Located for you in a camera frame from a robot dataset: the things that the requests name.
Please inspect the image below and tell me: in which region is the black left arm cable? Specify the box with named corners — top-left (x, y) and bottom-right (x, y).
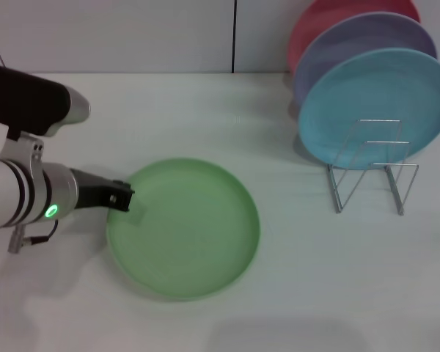
top-left (7, 219), bottom-right (60, 254)

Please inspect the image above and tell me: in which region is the green plate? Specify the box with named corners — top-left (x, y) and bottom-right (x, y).
top-left (105, 157), bottom-right (261, 303)

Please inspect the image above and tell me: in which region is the silver wire plate rack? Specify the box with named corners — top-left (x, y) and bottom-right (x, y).
top-left (326, 119), bottom-right (420, 216)

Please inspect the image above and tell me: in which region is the red plate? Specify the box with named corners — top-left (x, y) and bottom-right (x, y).
top-left (287, 0), bottom-right (422, 73)

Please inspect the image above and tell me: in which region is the blue plate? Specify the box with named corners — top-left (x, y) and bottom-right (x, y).
top-left (298, 47), bottom-right (440, 172)

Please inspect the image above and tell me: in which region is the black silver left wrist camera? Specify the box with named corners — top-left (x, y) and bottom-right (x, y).
top-left (0, 64), bottom-right (92, 139)

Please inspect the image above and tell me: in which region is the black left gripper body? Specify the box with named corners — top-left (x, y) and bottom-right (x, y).
top-left (69, 167), bottom-right (115, 210)

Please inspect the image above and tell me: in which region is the purple plate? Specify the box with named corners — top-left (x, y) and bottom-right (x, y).
top-left (292, 11), bottom-right (438, 107)

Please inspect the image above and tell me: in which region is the silver left camera mount bracket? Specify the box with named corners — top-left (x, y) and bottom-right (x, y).
top-left (0, 132), bottom-right (45, 186)

